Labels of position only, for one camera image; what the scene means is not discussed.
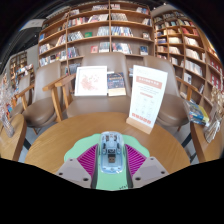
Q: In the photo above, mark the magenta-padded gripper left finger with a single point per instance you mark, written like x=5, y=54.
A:
x=85, y=163

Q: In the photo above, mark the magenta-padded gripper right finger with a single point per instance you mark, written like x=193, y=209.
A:
x=138, y=163

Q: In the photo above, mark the green cloud-shaped mouse pad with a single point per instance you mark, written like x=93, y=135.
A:
x=111, y=181

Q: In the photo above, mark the brown padded wooden armchair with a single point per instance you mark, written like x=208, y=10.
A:
x=100, y=106
x=171, y=110
x=40, y=110

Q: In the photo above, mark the white sign on wooden stand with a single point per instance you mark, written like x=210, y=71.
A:
x=148, y=96

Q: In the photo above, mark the round wooden side table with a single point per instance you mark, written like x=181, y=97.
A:
x=13, y=143
x=210, y=150

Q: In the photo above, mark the stack of books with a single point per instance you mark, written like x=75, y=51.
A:
x=198, y=115

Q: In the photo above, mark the dark cover book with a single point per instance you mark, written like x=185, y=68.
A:
x=116, y=85

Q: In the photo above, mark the white framed art print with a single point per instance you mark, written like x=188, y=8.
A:
x=90, y=81

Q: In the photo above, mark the small distant bookshelf unit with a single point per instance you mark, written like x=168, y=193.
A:
x=18, y=63

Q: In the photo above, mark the curved wooden bookshelf unit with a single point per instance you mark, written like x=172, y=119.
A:
x=190, y=46

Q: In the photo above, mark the wide wooden bookshelf unit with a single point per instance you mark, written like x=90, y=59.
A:
x=100, y=30

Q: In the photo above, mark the white hanging ceiling panel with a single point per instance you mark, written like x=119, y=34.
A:
x=32, y=24

